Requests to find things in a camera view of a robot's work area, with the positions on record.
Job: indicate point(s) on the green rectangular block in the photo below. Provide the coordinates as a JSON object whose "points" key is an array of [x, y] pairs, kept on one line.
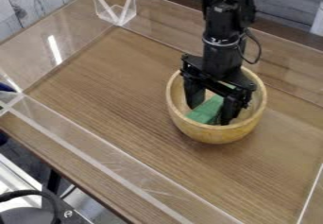
{"points": [[207, 112]]}

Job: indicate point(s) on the blue object left edge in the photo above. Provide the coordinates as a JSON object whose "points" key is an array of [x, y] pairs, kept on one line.
{"points": [[6, 88]]}

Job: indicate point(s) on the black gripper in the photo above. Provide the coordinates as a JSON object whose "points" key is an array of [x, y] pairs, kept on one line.
{"points": [[219, 66]]}

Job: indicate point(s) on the brown wooden bowl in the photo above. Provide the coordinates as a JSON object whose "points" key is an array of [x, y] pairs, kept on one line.
{"points": [[215, 134]]}

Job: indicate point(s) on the clear acrylic enclosure wall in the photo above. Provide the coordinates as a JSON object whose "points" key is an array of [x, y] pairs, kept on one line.
{"points": [[90, 69]]}

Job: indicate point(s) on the black table leg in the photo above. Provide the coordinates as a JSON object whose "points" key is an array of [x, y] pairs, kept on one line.
{"points": [[54, 181]]}

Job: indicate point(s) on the black metal bracket with screw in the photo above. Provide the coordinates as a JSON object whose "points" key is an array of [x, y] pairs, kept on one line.
{"points": [[67, 213]]}

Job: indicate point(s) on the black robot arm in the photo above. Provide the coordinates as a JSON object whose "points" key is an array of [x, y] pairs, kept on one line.
{"points": [[227, 18]]}

